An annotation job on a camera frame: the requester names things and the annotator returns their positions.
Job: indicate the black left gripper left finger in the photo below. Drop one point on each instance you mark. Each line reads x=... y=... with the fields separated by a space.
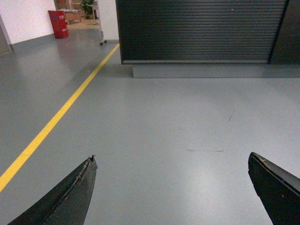
x=67 y=203

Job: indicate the dark checkout counter cabinet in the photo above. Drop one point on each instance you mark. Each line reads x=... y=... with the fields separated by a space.
x=210 y=38

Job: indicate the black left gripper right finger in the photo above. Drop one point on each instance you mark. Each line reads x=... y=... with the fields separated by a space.
x=278 y=190

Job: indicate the cardboard box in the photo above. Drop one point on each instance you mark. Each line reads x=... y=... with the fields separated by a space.
x=72 y=15

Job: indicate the green potted plant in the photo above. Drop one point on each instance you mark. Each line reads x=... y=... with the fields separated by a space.
x=87 y=8

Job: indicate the red box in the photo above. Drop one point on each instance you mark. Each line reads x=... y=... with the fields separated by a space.
x=58 y=24

